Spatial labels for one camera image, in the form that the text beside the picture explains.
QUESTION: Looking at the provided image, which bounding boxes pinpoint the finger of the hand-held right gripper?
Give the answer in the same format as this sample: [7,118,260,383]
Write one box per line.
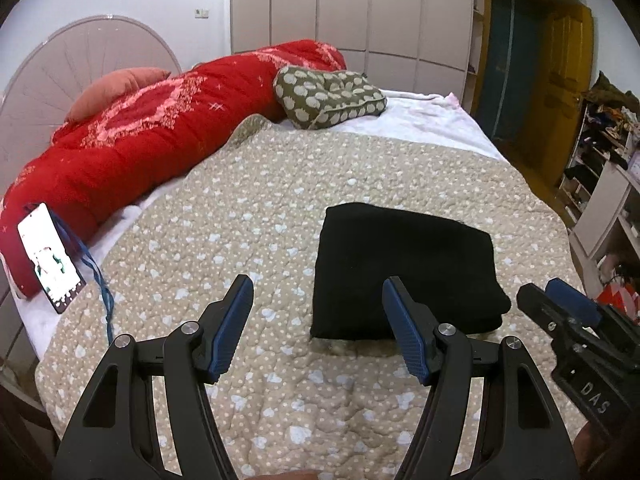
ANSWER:
[516,283,568,341]
[544,277,603,328]

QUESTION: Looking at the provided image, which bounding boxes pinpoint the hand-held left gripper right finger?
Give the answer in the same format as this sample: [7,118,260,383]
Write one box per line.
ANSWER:
[381,276,583,480]

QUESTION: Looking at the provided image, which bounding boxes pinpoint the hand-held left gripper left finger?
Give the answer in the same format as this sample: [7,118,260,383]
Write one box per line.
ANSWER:
[52,274,256,480]

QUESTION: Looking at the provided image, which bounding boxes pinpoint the black pants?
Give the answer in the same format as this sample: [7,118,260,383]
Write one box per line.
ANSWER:
[310,202,512,345]

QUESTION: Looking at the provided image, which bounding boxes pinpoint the red bag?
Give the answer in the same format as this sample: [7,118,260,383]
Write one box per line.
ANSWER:
[597,282,640,325]

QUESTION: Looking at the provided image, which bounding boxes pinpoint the white cabinet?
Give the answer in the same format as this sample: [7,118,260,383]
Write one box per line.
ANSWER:
[570,159,640,286]

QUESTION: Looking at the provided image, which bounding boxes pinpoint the beige dotted blanket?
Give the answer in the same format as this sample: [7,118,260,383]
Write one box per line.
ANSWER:
[35,114,592,480]

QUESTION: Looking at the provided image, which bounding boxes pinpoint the cluttered open shelf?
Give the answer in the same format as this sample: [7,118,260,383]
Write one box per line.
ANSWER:
[555,71,640,221]

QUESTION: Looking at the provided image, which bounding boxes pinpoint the smartphone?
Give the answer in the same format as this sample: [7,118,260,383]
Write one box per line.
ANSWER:
[17,202,88,316]

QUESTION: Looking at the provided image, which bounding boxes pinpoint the red quilt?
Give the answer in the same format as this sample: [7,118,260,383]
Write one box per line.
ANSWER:
[0,39,349,302]

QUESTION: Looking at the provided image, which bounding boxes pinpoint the yellow wooden door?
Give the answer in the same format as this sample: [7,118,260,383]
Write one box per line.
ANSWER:
[520,4,597,192]

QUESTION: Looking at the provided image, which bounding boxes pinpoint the green patterned pillow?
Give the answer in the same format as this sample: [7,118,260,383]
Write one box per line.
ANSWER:
[273,65,389,132]

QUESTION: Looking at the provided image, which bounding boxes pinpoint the pink pillow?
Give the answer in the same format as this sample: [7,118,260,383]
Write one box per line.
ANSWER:
[64,66,172,124]

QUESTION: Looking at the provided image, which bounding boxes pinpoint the round pale headboard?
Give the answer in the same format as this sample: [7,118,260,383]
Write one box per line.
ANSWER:
[0,16,184,162]

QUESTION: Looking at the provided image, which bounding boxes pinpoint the glossy white wardrobe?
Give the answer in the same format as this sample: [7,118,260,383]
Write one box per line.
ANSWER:
[229,0,487,107]

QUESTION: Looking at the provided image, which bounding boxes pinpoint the blue lanyard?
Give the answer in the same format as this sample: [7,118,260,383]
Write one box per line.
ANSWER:
[49,209,119,347]

